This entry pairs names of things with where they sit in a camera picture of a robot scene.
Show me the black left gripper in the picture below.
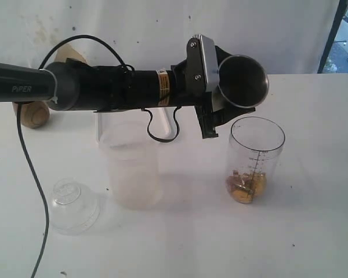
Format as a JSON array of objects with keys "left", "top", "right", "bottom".
[{"left": 170, "top": 46, "right": 256, "bottom": 138}]

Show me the stainless steel cup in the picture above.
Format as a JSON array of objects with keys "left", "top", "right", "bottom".
[{"left": 219, "top": 54, "right": 269, "bottom": 108}]

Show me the brown wooden cup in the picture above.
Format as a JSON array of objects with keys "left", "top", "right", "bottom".
[{"left": 20, "top": 101, "right": 50, "bottom": 129}]

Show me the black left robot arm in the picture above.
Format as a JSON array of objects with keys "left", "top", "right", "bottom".
[{"left": 0, "top": 55, "right": 255, "bottom": 138}]

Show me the clear measuring beaker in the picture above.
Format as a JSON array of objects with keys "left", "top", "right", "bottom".
[{"left": 226, "top": 116, "right": 287, "bottom": 205}]

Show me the clear plastic dome lid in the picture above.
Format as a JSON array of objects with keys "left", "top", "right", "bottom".
[{"left": 49, "top": 179, "right": 100, "bottom": 236}]

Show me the translucent plastic container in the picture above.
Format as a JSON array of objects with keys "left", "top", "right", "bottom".
[{"left": 99, "top": 121, "right": 162, "bottom": 210}]

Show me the white rectangular tray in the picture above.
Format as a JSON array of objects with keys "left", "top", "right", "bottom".
[{"left": 95, "top": 108, "right": 176, "bottom": 142}]

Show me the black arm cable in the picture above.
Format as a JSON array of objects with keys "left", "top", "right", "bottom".
[{"left": 16, "top": 34, "right": 180, "bottom": 278}]

